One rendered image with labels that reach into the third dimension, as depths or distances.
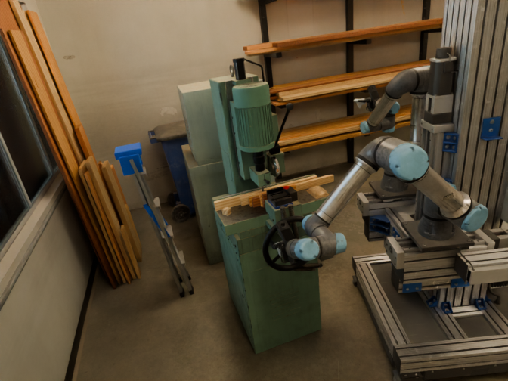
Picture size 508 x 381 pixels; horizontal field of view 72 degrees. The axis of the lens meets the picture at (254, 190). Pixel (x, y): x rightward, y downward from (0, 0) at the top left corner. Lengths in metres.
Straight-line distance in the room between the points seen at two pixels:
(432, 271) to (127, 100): 3.21
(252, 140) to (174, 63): 2.36
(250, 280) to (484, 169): 1.24
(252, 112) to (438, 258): 1.07
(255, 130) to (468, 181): 1.01
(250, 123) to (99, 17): 2.55
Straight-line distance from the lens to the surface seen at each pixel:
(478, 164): 1.88
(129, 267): 3.07
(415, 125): 2.11
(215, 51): 3.99
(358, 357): 2.27
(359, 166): 1.37
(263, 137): 1.70
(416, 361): 2.03
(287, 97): 3.66
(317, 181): 2.00
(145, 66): 3.93
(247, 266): 1.87
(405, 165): 1.26
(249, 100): 1.65
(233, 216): 1.78
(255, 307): 2.05
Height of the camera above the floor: 1.74
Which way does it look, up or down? 25 degrees down
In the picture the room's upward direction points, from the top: 8 degrees counter-clockwise
